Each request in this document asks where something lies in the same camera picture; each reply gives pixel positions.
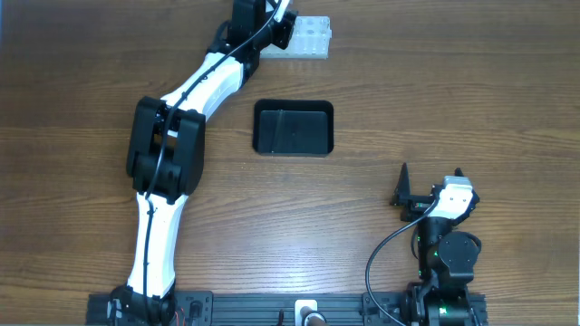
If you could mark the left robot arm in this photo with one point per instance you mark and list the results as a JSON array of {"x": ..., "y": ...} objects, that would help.
[{"x": 154, "y": 253}]

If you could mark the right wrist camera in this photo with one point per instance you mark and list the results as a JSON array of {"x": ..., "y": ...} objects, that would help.
[{"x": 453, "y": 199}]

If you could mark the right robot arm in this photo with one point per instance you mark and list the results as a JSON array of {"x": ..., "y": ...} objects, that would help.
[{"x": 453, "y": 253}]

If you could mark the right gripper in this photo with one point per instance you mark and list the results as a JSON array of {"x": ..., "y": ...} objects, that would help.
[{"x": 414, "y": 204}]

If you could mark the black tray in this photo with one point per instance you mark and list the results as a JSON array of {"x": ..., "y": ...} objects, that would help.
[{"x": 303, "y": 131}]

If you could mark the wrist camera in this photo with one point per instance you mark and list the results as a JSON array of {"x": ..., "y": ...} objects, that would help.
[
  {"x": 282, "y": 9},
  {"x": 453, "y": 199}
]

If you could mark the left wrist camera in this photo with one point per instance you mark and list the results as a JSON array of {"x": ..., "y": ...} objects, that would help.
[{"x": 282, "y": 9}]

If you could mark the white test tube rack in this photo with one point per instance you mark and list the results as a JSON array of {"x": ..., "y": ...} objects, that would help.
[{"x": 312, "y": 45}]

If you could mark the mounting rail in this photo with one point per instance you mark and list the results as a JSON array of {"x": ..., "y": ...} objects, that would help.
[{"x": 254, "y": 308}]

